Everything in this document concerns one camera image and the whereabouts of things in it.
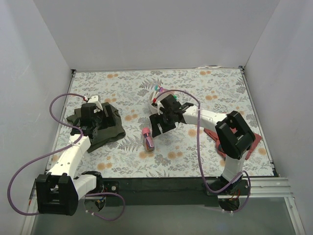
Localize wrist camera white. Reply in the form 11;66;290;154
87;95;103;113
152;98;164;115

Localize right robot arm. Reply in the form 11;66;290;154
150;94;255;195

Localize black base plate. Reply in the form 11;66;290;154
83;177;249;211

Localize purple cable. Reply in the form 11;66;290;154
7;94;126;221
155;90;251;214

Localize dark green cloth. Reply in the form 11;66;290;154
67;102;126;153

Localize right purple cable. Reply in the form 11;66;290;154
155;90;251;214

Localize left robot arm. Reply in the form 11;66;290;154
35;102;116;215

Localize white round organizer container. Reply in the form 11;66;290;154
148;89;175;114

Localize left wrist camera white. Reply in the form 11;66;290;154
87;95;103;113

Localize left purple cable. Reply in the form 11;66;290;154
7;94;126;221

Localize floral table mat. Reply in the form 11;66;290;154
50;68;276;179

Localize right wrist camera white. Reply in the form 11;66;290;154
152;98;164;115

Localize aluminium front rail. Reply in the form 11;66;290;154
22;177;305;235

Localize pink lid pencil jar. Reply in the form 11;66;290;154
142;128;155;152

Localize red cloth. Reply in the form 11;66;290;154
204;128;262;160

